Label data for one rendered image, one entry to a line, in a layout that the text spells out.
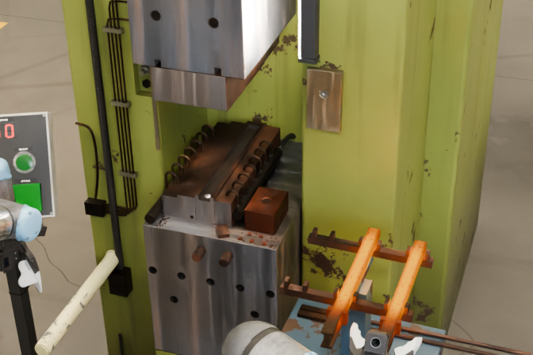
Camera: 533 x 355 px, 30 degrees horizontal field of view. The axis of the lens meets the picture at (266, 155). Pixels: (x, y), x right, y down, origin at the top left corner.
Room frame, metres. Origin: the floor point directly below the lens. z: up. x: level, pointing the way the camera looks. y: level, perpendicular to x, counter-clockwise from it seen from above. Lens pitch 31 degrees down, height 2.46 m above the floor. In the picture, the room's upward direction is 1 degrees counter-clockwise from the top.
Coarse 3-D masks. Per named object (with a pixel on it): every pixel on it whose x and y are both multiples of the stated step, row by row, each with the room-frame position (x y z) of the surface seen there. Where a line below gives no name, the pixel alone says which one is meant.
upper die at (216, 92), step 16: (272, 48) 2.51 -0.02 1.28; (160, 64) 2.25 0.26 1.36; (256, 64) 2.38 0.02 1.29; (160, 80) 2.23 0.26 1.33; (176, 80) 2.21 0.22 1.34; (192, 80) 2.20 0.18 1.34; (208, 80) 2.18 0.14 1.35; (224, 80) 2.17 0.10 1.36; (240, 80) 2.27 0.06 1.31; (160, 96) 2.23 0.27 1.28; (176, 96) 2.21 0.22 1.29; (192, 96) 2.20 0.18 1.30; (208, 96) 2.19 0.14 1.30; (224, 96) 2.17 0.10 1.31
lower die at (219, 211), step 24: (216, 144) 2.48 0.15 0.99; (264, 144) 2.47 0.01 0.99; (192, 168) 2.37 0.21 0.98; (216, 168) 2.33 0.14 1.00; (240, 168) 2.34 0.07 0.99; (168, 192) 2.25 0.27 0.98; (192, 192) 2.23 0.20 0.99; (216, 192) 2.21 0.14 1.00; (240, 192) 2.24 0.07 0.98; (216, 216) 2.18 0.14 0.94
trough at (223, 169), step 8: (248, 128) 2.57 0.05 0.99; (256, 128) 2.57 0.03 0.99; (240, 136) 2.51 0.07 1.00; (248, 136) 2.53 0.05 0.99; (240, 144) 2.48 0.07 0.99; (232, 152) 2.44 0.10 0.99; (240, 152) 2.44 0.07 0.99; (224, 160) 2.39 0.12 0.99; (232, 160) 2.40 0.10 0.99; (224, 168) 2.36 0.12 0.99; (216, 176) 2.31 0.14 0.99; (208, 184) 2.27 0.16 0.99; (216, 184) 2.27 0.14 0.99; (208, 192) 2.24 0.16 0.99; (208, 200) 2.19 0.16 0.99
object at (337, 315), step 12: (372, 228) 2.02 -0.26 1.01; (372, 240) 1.97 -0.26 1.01; (360, 252) 1.93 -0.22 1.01; (372, 252) 1.95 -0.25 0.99; (360, 264) 1.88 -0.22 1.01; (348, 276) 1.84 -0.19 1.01; (360, 276) 1.84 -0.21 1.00; (348, 288) 1.79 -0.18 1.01; (336, 300) 1.75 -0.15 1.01; (348, 300) 1.75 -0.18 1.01; (336, 312) 1.69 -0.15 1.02; (324, 324) 1.66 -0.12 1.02; (336, 324) 1.66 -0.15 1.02; (324, 336) 1.63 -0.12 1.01; (336, 336) 1.66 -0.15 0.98
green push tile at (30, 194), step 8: (24, 184) 2.21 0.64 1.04; (32, 184) 2.21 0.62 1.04; (16, 192) 2.19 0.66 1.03; (24, 192) 2.19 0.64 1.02; (32, 192) 2.20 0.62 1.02; (40, 192) 2.20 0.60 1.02; (16, 200) 2.18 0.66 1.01; (24, 200) 2.18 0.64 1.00; (32, 200) 2.18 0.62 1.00; (40, 200) 2.19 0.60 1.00; (40, 208) 2.17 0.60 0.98
